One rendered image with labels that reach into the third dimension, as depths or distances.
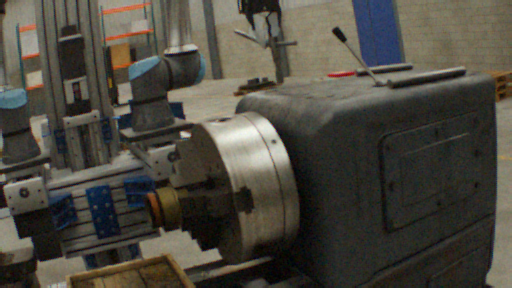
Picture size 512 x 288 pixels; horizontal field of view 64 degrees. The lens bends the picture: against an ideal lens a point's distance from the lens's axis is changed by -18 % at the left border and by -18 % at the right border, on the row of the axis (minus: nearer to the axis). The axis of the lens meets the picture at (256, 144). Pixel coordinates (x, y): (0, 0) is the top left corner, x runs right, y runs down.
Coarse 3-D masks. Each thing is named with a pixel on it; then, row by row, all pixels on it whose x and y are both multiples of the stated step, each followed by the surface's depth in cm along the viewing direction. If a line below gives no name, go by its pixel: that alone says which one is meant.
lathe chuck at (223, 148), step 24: (240, 120) 99; (216, 144) 93; (240, 144) 93; (264, 144) 94; (216, 168) 96; (240, 168) 91; (264, 168) 92; (264, 192) 91; (240, 216) 90; (264, 216) 91; (240, 240) 92; (264, 240) 94; (240, 264) 100
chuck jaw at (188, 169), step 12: (180, 144) 106; (192, 144) 107; (180, 156) 105; (192, 156) 105; (180, 168) 103; (192, 168) 104; (168, 180) 102; (180, 180) 102; (192, 180) 102; (204, 180) 103
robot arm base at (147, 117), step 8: (136, 104) 155; (144, 104) 154; (152, 104) 154; (160, 104) 155; (136, 112) 155; (144, 112) 154; (152, 112) 154; (160, 112) 155; (168, 112) 159; (136, 120) 155; (144, 120) 154; (152, 120) 153; (160, 120) 154; (168, 120) 156; (136, 128) 155; (144, 128) 154; (152, 128) 153; (160, 128) 154
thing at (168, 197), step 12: (156, 192) 99; (168, 192) 98; (180, 192) 99; (144, 204) 100; (156, 204) 96; (168, 204) 96; (156, 216) 95; (168, 216) 96; (180, 216) 97; (156, 228) 98
